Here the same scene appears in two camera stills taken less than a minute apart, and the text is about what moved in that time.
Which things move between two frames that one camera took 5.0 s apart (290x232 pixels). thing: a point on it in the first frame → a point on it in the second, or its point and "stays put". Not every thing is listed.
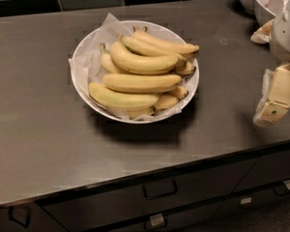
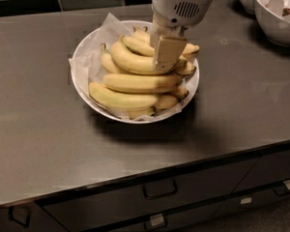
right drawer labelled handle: (283, 188) stays put
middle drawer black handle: (159, 188) stays put
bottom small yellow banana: (135, 112) stays put
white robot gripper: (286, 36) → (177, 9)
